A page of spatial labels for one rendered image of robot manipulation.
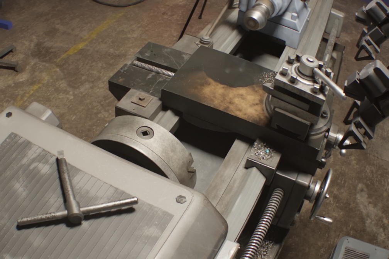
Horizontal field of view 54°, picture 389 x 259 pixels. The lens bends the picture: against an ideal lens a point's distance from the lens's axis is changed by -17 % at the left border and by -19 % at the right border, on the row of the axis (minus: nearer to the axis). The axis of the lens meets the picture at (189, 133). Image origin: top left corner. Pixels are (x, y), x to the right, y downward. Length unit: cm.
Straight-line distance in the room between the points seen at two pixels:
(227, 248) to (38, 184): 32
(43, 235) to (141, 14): 333
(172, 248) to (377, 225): 206
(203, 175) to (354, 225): 124
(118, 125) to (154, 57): 80
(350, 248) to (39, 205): 164
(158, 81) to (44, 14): 261
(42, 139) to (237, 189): 74
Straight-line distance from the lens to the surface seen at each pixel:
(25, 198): 69
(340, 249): 205
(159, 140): 94
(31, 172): 72
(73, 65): 325
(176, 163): 94
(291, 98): 131
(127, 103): 153
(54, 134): 78
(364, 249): 211
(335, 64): 290
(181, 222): 65
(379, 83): 94
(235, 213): 129
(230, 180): 138
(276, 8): 178
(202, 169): 154
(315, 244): 234
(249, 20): 163
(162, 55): 176
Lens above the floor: 187
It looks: 44 degrees down
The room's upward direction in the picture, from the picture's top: 7 degrees clockwise
